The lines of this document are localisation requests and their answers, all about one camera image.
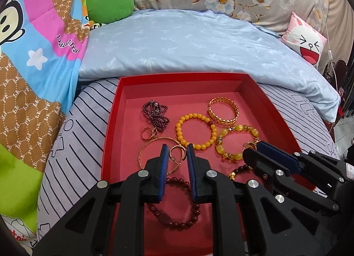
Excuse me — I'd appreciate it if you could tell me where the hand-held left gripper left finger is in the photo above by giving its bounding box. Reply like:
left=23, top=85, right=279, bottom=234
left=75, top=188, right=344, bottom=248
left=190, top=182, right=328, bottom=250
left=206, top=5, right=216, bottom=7
left=32, top=144, right=170, bottom=256

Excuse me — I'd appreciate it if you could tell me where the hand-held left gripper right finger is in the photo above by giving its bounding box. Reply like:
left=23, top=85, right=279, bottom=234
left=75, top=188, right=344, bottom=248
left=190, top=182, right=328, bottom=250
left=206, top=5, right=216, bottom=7
left=187, top=143, right=325, bottom=256

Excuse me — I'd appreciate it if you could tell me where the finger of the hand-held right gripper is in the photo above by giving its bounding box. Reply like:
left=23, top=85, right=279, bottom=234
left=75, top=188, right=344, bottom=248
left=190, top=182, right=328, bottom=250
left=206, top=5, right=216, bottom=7
left=242, top=148, right=341, bottom=213
left=257, top=140, right=349, bottom=185

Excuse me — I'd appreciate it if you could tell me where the dark bracelet with gold charm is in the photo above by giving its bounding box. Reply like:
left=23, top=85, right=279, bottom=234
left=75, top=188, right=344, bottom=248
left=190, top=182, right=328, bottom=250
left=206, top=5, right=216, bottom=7
left=228, top=163, right=253, bottom=182

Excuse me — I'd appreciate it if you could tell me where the small gold ring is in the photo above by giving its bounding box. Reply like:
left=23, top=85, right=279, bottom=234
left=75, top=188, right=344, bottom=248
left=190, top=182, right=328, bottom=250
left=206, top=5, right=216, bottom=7
left=169, top=145, right=187, bottom=163

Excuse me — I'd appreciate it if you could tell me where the thin gold bangle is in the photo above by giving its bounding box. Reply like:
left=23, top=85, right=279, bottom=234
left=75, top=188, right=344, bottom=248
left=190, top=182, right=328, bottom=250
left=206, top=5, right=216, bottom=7
left=137, top=137, right=184, bottom=175

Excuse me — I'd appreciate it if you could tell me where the red cardboard box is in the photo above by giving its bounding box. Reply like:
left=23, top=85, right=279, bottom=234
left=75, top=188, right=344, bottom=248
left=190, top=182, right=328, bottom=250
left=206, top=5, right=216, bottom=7
left=100, top=72, right=316, bottom=256

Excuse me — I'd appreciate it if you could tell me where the dark red bead bracelet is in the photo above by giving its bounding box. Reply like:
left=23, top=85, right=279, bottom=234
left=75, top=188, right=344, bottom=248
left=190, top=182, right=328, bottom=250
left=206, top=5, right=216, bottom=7
left=146, top=177, right=201, bottom=229

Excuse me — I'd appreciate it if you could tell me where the yellow stone charm bracelet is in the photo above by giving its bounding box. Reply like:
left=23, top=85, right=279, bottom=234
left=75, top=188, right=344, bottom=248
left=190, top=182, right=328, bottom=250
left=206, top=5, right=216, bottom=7
left=216, top=125, right=260, bottom=162

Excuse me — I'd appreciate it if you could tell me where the yellow bead bracelet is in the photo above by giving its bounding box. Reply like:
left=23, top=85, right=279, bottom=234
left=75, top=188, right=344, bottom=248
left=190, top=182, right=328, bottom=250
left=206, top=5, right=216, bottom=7
left=175, top=113, right=218, bottom=151

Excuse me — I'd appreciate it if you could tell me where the dark purple beaded bracelet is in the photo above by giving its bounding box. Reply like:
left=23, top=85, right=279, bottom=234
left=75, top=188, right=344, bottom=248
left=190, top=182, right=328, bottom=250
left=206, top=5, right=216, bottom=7
left=142, top=101, right=170, bottom=132

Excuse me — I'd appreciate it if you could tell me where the gold chain bangle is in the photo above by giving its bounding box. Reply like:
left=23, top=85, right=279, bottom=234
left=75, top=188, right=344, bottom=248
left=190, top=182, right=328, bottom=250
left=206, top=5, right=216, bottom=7
left=207, top=97, right=240, bottom=126

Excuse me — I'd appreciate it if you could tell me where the dark metal chair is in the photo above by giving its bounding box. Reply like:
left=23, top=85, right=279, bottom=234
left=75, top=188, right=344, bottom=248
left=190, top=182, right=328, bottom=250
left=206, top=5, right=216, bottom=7
left=323, top=60, right=349, bottom=91

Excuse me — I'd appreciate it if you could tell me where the pink bunny cushion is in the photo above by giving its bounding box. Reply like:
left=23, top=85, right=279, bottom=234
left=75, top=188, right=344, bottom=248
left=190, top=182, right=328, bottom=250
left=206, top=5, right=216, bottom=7
left=281, top=11, right=328, bottom=66

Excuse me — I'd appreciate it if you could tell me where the light blue quilt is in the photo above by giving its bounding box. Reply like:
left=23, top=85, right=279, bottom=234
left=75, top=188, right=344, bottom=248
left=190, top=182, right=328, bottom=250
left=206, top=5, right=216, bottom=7
left=77, top=9, right=341, bottom=122

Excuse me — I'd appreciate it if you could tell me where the colourful cartoon blanket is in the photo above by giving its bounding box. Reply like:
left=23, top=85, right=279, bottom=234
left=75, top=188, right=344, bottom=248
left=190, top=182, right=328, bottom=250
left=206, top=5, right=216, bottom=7
left=0, top=0, right=93, bottom=247

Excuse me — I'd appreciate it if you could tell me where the green pillow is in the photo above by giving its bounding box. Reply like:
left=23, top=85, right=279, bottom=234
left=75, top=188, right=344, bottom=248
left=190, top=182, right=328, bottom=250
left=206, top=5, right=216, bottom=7
left=86, top=0, right=135, bottom=24

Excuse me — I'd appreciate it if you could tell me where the white charger cable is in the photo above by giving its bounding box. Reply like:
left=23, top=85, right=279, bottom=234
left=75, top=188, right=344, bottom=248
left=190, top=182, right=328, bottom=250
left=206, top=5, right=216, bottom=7
left=315, top=0, right=339, bottom=91

